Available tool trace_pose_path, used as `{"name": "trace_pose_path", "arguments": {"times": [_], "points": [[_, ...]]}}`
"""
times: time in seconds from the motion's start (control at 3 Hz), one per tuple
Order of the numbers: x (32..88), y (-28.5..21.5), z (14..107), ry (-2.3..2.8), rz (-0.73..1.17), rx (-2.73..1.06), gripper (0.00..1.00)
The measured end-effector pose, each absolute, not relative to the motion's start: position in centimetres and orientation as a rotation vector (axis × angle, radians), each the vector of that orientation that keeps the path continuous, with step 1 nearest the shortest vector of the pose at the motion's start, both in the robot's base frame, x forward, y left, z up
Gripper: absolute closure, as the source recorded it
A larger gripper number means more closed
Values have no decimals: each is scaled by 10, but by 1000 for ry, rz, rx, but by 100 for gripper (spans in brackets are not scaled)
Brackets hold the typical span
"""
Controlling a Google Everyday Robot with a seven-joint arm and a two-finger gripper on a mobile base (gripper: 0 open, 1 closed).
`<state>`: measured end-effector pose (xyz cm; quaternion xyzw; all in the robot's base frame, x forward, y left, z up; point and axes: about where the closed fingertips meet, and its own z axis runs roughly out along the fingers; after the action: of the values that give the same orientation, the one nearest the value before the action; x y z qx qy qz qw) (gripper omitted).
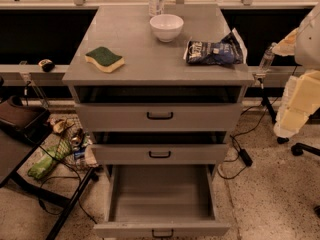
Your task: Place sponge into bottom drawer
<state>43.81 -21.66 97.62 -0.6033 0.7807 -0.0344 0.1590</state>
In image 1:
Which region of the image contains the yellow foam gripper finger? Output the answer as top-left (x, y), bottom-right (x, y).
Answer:
top-left (272, 29), bottom-right (298, 57)
top-left (289, 70), bottom-right (320, 134)

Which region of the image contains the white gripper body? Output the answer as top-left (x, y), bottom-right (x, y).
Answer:
top-left (273, 76), bottom-right (300, 138)

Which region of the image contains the green and yellow sponge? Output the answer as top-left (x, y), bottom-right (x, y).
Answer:
top-left (85, 47), bottom-right (125, 73)

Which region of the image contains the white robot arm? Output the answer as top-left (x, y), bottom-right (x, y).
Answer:
top-left (272, 4), bottom-right (320, 138)

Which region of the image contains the grey drawer cabinet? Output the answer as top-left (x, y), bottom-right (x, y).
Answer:
top-left (61, 3), bottom-right (255, 172)

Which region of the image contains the grey open bottom drawer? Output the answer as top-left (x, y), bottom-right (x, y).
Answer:
top-left (94, 165), bottom-right (230, 239)

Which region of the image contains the grey middle drawer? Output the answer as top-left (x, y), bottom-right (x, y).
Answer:
top-left (91, 144), bottom-right (228, 165)

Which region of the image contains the grey top drawer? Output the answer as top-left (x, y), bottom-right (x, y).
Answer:
top-left (75, 103), bottom-right (242, 132)

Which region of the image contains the clear plastic water bottle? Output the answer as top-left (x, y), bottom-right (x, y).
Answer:
top-left (258, 42), bottom-right (276, 73)

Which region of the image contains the black chair base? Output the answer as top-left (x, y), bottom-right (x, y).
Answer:
top-left (291, 143), bottom-right (320, 156)

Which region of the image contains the black power adapter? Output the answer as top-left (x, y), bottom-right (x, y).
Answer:
top-left (239, 149), bottom-right (253, 167)

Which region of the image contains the dark blue chip bag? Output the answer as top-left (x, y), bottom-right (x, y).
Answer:
top-left (184, 28), bottom-right (247, 66)

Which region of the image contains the white ceramic bowl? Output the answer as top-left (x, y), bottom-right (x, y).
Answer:
top-left (149, 14), bottom-right (184, 42)

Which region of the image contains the green snack bag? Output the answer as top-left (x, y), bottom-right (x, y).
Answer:
top-left (27, 140), bottom-right (71, 180)

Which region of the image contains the black tape measure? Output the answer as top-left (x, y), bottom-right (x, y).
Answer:
top-left (38, 59), bottom-right (55, 73)

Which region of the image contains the wire basket of items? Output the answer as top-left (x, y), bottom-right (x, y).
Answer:
top-left (49, 116), bottom-right (98, 171)

